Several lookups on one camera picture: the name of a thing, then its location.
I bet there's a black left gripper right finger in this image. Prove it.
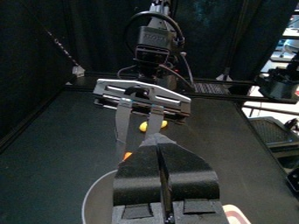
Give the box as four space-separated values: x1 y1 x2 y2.
155 133 232 224

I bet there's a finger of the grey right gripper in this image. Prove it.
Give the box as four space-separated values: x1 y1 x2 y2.
145 104 166 142
115 97 135 162

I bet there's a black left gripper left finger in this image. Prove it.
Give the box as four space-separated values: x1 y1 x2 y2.
111 133 169 224

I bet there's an orange tangerine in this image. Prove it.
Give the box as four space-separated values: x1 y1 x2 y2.
122 151 135 162

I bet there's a grey bowl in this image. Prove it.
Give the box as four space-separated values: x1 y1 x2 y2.
81 169 119 224

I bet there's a yellow toy banana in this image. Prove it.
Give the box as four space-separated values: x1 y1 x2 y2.
138 119 170 133

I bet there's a white text label sticker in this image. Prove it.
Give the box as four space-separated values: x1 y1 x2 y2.
193 81 232 95

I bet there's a black mesh chair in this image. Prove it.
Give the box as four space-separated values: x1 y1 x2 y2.
248 115 299 176

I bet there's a black mechanical device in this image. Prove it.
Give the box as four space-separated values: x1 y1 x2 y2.
254 51 299 105

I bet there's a white desk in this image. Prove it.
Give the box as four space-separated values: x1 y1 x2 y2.
268 8 299 64

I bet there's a white frame corner bracket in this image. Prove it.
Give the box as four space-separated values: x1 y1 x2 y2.
71 65 87 79
216 66 236 83

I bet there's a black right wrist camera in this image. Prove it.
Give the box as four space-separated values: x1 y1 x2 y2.
135 25 175 64

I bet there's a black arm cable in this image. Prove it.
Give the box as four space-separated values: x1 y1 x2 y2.
123 10 187 56

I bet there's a thin diagonal brace cord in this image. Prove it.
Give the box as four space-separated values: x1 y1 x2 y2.
42 25 81 68

